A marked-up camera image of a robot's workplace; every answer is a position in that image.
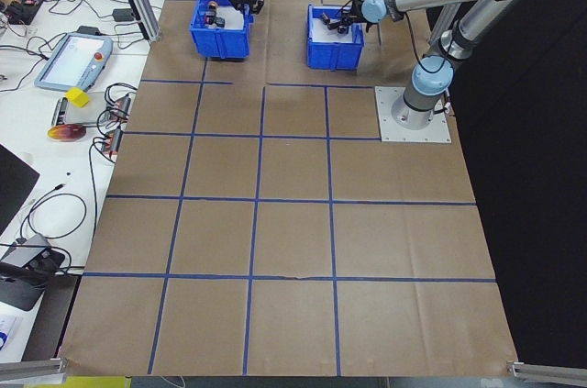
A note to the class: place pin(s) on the blue push-button storage bin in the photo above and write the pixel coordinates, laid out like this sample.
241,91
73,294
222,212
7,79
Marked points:
220,46

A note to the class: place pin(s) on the white liner of push-button bin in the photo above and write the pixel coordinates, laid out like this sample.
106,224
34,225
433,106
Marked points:
234,21

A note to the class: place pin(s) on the black frame cover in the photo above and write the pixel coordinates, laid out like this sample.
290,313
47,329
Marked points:
541,177

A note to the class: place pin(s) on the light blue teach pendant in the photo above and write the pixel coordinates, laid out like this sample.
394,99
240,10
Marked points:
69,62

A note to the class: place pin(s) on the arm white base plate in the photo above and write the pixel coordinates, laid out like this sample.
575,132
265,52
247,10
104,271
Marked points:
390,131

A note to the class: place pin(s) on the black flat panel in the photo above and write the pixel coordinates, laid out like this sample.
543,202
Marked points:
14,186

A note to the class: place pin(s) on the grey hub box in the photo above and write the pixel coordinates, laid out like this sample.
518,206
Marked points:
27,255

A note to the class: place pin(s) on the black power adapter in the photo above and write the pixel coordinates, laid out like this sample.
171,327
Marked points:
89,30
123,15

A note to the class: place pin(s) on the dark maroon cylindrical capacitor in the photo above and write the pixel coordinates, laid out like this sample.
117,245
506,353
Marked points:
326,18
333,25

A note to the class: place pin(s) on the red push button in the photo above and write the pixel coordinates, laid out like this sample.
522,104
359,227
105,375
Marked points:
209,19

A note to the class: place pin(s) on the yellow strip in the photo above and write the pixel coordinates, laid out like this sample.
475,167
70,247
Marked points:
78,382

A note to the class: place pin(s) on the blue capacitor storage bin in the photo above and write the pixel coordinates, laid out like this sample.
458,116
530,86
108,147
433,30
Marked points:
335,55

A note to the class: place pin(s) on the yellow mushroom push button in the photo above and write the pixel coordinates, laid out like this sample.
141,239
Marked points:
212,6

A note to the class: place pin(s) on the aluminium profile bar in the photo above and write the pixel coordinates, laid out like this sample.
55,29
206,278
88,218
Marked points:
550,372
32,369

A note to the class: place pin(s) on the black push button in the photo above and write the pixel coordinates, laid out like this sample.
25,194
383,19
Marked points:
220,21

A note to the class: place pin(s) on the white label card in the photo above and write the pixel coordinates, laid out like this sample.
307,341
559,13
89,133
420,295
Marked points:
9,332

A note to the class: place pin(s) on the yellow cube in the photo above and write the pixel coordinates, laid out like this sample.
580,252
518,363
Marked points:
78,98

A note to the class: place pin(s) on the silver metal holder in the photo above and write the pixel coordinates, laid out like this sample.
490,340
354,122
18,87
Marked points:
59,114

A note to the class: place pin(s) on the white liner of capacitor bin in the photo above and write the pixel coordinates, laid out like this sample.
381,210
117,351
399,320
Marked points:
321,37

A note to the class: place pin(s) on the red yellow disc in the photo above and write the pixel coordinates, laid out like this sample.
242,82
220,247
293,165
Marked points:
68,133

